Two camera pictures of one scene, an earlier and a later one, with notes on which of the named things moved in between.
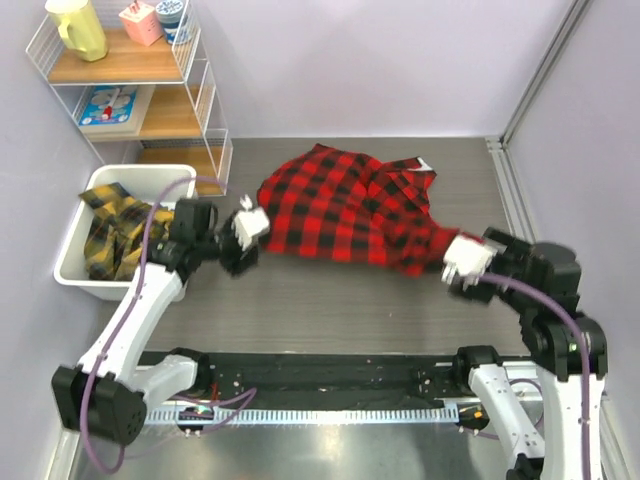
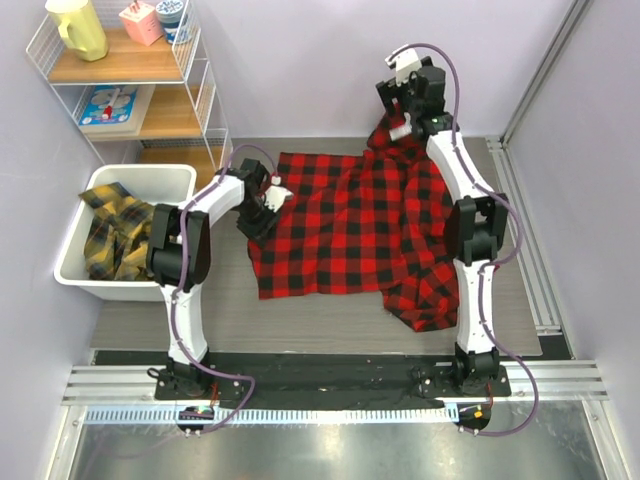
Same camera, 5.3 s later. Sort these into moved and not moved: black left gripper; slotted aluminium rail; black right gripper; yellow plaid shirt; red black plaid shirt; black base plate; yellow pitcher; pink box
Moved: red black plaid shirt; black left gripper; black right gripper
Not moved: slotted aluminium rail; black base plate; pink box; yellow plaid shirt; yellow pitcher
